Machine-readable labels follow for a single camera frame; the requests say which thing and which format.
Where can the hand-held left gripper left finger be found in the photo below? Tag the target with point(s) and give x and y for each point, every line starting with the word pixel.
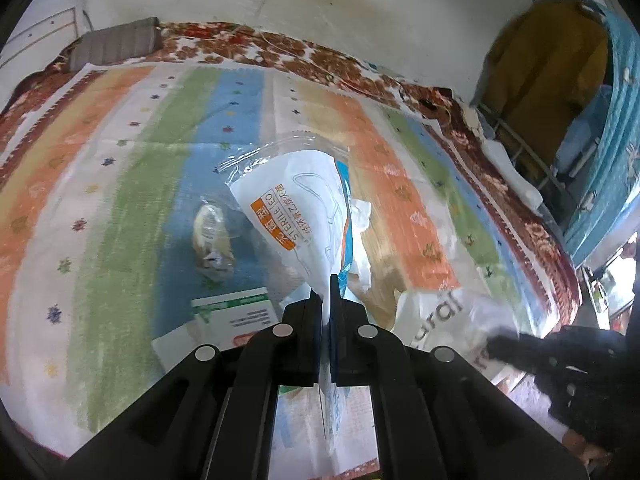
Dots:
pixel 315 321

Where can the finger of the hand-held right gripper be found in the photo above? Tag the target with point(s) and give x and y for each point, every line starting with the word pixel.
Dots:
pixel 515 352

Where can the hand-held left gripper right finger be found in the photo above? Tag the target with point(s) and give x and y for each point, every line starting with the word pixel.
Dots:
pixel 335 321

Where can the white lettered plastic bag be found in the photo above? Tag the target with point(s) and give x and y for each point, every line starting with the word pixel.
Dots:
pixel 440 310

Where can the white sterile packaging bag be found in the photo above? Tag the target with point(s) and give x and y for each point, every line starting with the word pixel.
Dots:
pixel 290 185

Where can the person's right hand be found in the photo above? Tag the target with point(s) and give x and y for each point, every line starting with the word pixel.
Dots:
pixel 587 455

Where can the green and white medicine box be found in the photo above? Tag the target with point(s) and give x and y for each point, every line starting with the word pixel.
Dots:
pixel 225 315

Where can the crumpled yellowish food wrapper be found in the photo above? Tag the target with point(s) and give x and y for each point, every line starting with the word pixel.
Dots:
pixel 212 240

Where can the white rolled cloth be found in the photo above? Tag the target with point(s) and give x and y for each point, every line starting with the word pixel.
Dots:
pixel 510 170

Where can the metal rack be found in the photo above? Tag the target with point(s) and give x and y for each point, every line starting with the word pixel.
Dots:
pixel 530 152

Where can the colourful striped rug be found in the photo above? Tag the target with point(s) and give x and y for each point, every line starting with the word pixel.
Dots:
pixel 125 185

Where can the teal printed curtain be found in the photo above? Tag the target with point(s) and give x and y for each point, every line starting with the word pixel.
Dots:
pixel 620 135

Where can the yellow hanging cloth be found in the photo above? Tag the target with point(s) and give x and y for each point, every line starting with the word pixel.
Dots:
pixel 545 75

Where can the white cabinet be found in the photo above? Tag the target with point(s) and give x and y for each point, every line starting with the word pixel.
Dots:
pixel 40 30

